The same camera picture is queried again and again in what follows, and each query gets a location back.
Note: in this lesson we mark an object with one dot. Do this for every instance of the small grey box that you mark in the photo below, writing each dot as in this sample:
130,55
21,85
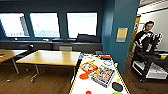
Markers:
98,52

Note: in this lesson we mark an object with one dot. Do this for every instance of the dark padded backrest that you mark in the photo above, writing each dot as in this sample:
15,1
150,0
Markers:
88,37

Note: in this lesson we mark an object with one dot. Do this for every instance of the yellow-legged gaming table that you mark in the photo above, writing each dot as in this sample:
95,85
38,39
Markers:
96,88

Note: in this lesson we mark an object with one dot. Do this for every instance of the white blue-rimmed bowl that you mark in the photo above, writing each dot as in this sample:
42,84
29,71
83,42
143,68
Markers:
107,62

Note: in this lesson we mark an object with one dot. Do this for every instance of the grey wall vent panel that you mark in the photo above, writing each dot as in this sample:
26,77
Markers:
65,48

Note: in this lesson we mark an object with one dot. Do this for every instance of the bright window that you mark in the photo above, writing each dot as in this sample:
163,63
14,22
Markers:
82,25
11,25
45,25

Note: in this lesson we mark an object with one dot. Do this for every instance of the wooden lounge table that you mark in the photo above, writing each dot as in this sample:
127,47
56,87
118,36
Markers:
50,57
10,54

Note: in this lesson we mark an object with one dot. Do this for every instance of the flat red object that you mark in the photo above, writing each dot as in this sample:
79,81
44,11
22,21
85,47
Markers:
106,57

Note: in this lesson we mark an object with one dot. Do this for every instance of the colourful board game box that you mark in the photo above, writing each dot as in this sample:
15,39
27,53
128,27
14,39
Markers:
103,76

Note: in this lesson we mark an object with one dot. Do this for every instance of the dark office chair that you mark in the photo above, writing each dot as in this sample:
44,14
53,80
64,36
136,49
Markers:
26,47

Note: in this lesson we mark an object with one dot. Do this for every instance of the clear plastic container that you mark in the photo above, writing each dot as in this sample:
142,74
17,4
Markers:
88,57

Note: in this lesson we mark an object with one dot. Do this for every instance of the red yellow game box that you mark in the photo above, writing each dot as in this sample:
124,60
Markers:
88,66

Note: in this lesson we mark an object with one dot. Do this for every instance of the yellow wall sign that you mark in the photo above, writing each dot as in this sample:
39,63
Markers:
122,34

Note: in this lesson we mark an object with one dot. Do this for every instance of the white storage box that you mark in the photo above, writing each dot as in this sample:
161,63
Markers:
146,70

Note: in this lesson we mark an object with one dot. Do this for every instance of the flat orange disc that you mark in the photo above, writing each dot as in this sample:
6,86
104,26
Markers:
84,76

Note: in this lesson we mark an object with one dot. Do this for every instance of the person in dark shirt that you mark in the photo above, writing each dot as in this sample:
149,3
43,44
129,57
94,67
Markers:
146,36

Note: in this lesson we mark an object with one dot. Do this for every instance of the small orange cup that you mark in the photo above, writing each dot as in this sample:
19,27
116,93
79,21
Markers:
88,92

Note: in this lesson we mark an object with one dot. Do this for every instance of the light brown door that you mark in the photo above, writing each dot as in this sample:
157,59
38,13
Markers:
137,25

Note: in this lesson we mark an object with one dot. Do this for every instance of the dark window bench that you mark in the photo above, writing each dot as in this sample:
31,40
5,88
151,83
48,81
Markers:
46,44

